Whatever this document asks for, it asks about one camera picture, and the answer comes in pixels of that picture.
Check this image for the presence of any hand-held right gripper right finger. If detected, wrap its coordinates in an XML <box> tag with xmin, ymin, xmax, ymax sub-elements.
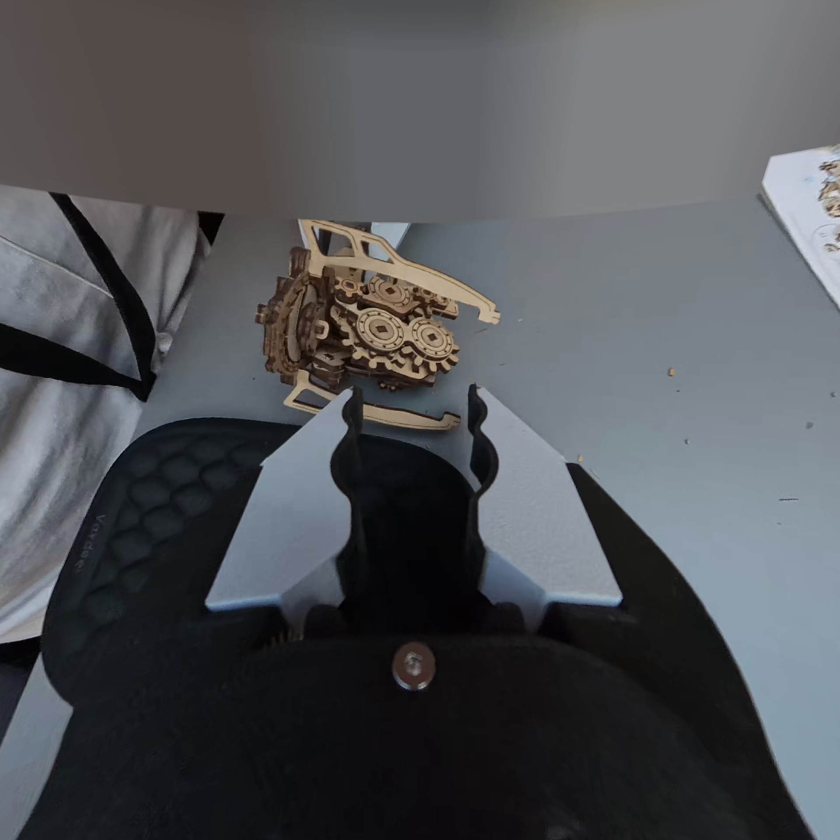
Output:
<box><xmin>466</xmin><ymin>384</ymin><xmax>623</xmax><ymax>633</ymax></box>

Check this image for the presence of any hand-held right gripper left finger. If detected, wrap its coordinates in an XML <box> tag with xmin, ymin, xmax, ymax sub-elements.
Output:
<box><xmin>205</xmin><ymin>386</ymin><xmax>365</xmax><ymax>632</ymax></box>

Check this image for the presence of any wooden gear car model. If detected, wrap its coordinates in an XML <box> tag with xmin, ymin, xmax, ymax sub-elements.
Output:
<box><xmin>255</xmin><ymin>219</ymin><xmax>503</xmax><ymax>434</ymax></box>

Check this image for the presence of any black honeycomb textured mat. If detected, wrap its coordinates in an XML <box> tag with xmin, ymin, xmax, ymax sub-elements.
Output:
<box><xmin>41</xmin><ymin>416</ymin><xmax>483</xmax><ymax>723</ymax></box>

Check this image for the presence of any person's grey black-striped shirt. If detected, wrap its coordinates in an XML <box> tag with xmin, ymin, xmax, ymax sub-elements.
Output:
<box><xmin>0</xmin><ymin>184</ymin><xmax>225</xmax><ymax>665</ymax></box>

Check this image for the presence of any white instruction booklet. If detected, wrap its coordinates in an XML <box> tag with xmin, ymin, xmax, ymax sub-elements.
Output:
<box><xmin>760</xmin><ymin>144</ymin><xmax>840</xmax><ymax>311</ymax></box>

